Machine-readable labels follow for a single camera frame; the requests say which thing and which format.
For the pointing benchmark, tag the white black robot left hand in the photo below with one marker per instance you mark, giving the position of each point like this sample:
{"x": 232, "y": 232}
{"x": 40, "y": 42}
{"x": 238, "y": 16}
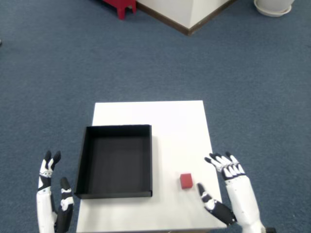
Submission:
{"x": 43, "y": 208}

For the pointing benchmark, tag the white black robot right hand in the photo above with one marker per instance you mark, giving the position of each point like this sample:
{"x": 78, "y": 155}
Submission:
{"x": 240, "y": 199}

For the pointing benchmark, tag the red cube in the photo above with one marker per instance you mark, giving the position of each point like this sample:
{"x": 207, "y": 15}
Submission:
{"x": 186, "y": 180}

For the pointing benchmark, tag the black open box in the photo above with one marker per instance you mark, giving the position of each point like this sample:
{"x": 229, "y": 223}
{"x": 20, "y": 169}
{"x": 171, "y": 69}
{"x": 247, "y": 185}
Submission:
{"x": 116, "y": 165}

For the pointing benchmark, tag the white square table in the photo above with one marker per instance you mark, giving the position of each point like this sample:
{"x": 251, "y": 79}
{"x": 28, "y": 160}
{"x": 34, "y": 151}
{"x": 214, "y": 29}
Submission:
{"x": 150, "y": 114}

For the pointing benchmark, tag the red plastic stool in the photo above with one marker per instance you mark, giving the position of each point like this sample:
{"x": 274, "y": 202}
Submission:
{"x": 120, "y": 6}

